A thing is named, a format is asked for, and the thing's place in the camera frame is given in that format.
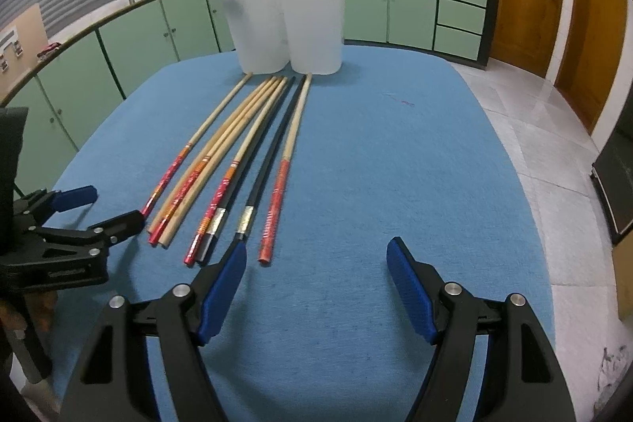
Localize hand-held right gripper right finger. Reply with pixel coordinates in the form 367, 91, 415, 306
386, 237, 579, 422

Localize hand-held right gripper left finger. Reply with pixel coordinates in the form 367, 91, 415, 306
59, 241, 248, 422

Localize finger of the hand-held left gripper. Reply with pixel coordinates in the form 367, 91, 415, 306
34, 210, 146, 259
14, 185, 98, 225

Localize black chopstick with silver band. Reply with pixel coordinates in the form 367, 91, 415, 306
232, 76, 307, 250
195, 76, 298, 265

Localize orange-banded wooden chopstick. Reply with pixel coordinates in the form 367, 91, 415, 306
147, 76, 275, 235
151, 76, 282, 249

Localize white two-compartment utensil holder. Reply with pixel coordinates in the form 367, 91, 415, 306
219, 0, 346, 75

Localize person's left hand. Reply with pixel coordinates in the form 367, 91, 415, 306
30, 293, 57, 337

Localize blue tablecloth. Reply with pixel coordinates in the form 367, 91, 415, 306
37, 44, 557, 422

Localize cardboard sheet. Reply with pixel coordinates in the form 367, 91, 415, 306
0, 3, 49, 99

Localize cardboard box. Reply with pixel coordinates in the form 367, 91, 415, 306
610, 234, 633, 324

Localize black appliance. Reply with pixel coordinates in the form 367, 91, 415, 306
591, 120, 633, 247

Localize green kitchen base cabinets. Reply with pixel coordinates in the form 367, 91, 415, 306
0, 0, 502, 185

